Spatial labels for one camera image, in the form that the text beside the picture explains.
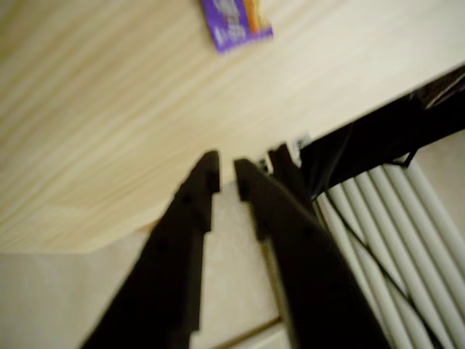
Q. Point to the white ribbed radiator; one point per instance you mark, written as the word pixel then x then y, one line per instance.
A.
pixel 399 236

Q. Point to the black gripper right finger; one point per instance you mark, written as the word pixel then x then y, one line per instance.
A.
pixel 309 291

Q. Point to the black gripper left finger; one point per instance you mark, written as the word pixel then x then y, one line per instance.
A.
pixel 170 261

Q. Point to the purple orange candy wrapper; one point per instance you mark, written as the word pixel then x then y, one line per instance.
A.
pixel 232 29

